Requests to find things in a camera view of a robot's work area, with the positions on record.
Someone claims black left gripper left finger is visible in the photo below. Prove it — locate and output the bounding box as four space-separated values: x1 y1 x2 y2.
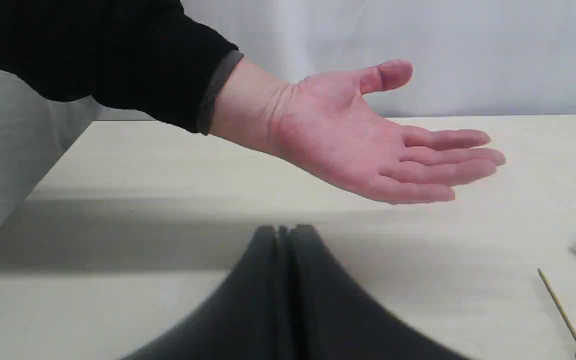
118 225 281 360

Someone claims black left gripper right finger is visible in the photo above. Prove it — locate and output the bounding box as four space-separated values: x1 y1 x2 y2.
288 224 474 360

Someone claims black sleeved forearm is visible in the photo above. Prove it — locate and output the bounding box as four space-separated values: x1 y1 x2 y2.
0 0 295 152

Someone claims person's open bare hand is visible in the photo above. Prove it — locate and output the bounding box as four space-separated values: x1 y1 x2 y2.
267 59 507 205

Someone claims white backdrop curtain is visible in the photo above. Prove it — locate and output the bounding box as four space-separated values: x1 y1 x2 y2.
0 0 576 224

